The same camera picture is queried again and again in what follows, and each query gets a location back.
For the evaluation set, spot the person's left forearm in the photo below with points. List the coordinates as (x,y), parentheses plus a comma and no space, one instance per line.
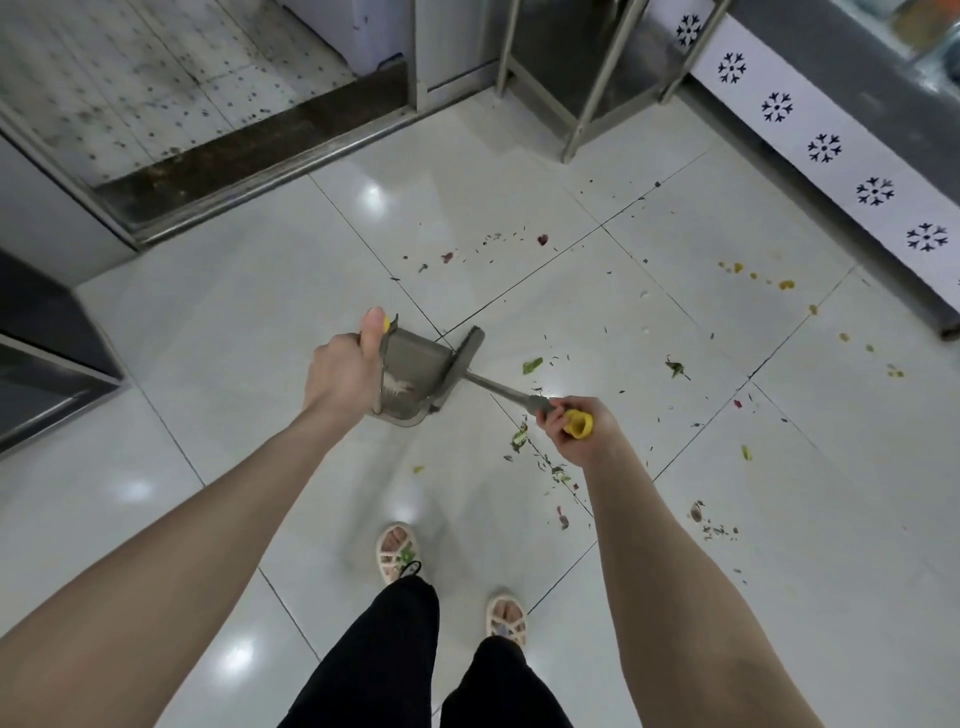
(135,600)

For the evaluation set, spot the person's beige sandal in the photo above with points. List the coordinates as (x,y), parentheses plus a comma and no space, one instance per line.
(396,553)
(506,619)

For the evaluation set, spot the grey glass display freezer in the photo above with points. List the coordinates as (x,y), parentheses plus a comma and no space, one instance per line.
(840,75)

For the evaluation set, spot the person's right hand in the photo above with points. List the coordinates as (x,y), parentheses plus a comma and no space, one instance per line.
(600,442)

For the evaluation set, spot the black glass cabinet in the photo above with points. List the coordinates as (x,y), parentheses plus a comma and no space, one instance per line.
(45,337)

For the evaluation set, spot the person's right beige sandal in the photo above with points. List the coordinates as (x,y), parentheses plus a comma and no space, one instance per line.
(506,619)

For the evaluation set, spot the leaf debris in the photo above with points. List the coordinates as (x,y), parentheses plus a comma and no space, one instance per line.
(532,365)

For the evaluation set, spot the person's right forearm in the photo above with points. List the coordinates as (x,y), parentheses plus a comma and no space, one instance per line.
(690,622)

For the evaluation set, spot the orange liquid spill drops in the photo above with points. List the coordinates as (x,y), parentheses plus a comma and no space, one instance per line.
(786,284)

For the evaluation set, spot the white appliance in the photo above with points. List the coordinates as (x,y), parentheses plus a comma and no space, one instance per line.
(352,30)

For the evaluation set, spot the person's left beige sandal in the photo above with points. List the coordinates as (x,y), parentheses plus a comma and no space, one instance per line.
(396,553)

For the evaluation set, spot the grey broom with yellow cap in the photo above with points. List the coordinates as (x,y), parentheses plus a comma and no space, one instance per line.
(461,360)

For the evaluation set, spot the stainless steel table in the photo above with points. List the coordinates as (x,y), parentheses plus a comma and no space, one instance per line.
(592,60)

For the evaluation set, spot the person's left hand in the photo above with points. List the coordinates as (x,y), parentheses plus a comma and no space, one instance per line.
(341,379)

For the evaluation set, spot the person's black trousers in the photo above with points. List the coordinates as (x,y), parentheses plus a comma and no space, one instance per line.
(382,667)

